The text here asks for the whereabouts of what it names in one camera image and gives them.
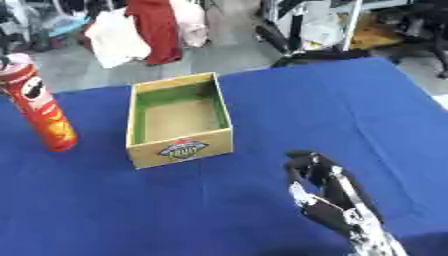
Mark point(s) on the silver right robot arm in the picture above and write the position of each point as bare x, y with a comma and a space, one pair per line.
377, 240

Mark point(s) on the red hanging cloth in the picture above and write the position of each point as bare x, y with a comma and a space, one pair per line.
156, 28

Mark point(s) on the black office chair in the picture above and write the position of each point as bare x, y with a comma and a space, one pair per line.
429, 30

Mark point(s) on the tan cardboard box green inside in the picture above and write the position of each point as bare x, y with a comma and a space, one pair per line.
178, 121

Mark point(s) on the red cylindrical chip can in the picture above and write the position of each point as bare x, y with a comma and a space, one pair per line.
42, 110

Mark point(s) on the pink hanging cloth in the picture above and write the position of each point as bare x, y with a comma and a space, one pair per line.
191, 21

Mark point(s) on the white metal frame stand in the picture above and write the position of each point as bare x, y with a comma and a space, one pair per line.
315, 28

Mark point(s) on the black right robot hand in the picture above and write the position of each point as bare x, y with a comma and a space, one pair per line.
331, 200

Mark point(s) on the white hanging cloth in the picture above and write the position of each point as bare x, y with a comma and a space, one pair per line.
116, 38

